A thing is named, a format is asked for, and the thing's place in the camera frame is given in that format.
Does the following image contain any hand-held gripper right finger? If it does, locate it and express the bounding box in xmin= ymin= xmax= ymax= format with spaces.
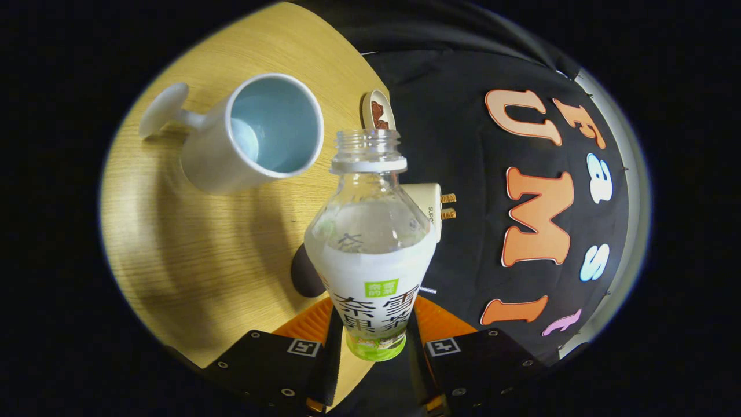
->
xmin=405 ymin=295 xmax=548 ymax=415

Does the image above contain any black backdrop cloth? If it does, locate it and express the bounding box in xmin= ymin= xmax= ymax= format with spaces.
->
xmin=289 ymin=0 xmax=632 ymax=415

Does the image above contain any white plug adapter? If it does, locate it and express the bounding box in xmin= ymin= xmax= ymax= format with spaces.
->
xmin=399 ymin=182 xmax=458 ymax=244

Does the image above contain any small dish with brown food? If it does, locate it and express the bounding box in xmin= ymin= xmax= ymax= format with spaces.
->
xmin=361 ymin=89 xmax=397 ymax=131

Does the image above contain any clear juice bottle white label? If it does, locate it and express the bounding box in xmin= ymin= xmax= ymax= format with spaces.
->
xmin=303 ymin=129 xmax=438 ymax=363

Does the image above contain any white cup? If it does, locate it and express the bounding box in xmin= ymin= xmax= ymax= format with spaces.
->
xmin=138 ymin=72 xmax=325 ymax=196

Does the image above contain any dark brown round coaster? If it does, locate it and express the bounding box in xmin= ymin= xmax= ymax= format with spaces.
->
xmin=289 ymin=243 xmax=328 ymax=299

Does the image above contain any wooden table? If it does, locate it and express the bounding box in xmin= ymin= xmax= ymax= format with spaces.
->
xmin=100 ymin=2 xmax=406 ymax=406

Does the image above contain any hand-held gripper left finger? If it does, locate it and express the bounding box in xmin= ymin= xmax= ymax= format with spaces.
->
xmin=200 ymin=297 xmax=343 ymax=415

